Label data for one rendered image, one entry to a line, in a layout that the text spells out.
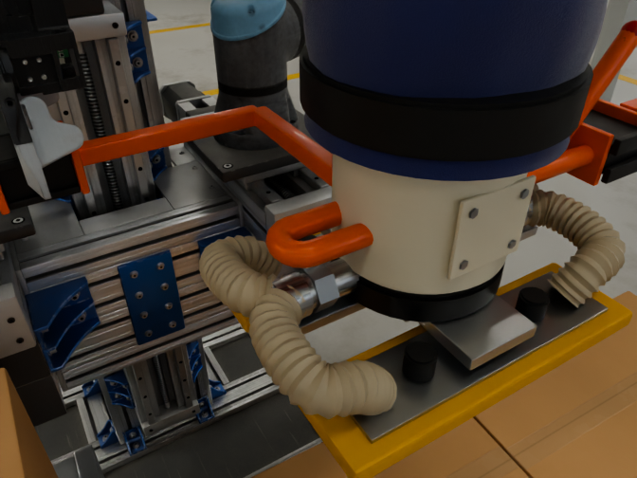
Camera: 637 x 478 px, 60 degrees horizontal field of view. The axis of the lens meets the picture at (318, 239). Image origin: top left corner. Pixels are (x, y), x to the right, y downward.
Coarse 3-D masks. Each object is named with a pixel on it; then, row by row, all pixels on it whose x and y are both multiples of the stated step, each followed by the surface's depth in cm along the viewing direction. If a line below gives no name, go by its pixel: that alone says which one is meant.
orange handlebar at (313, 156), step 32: (160, 128) 62; (192, 128) 63; (224, 128) 65; (288, 128) 62; (96, 160) 59; (320, 160) 56; (576, 160) 57; (288, 224) 46; (320, 224) 48; (288, 256) 44; (320, 256) 44
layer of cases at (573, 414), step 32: (608, 352) 121; (544, 384) 114; (576, 384) 114; (608, 384) 114; (480, 416) 107; (512, 416) 107; (544, 416) 107; (576, 416) 107; (608, 416) 107; (320, 448) 102; (448, 448) 102; (480, 448) 102; (512, 448) 102; (544, 448) 102; (576, 448) 102; (608, 448) 102
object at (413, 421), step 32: (512, 288) 58; (544, 288) 57; (544, 320) 53; (576, 320) 53; (608, 320) 54; (384, 352) 50; (416, 352) 47; (448, 352) 50; (512, 352) 50; (544, 352) 51; (576, 352) 52; (416, 384) 47; (448, 384) 47; (480, 384) 48; (512, 384) 48; (320, 416) 45; (352, 416) 44; (384, 416) 44; (416, 416) 44; (448, 416) 45; (352, 448) 43; (384, 448) 43; (416, 448) 44
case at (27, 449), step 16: (0, 368) 65; (0, 384) 63; (0, 400) 61; (16, 400) 65; (0, 416) 59; (16, 416) 61; (0, 432) 58; (16, 432) 58; (32, 432) 69; (0, 448) 56; (16, 448) 56; (32, 448) 64; (0, 464) 55; (16, 464) 55; (32, 464) 60; (48, 464) 73
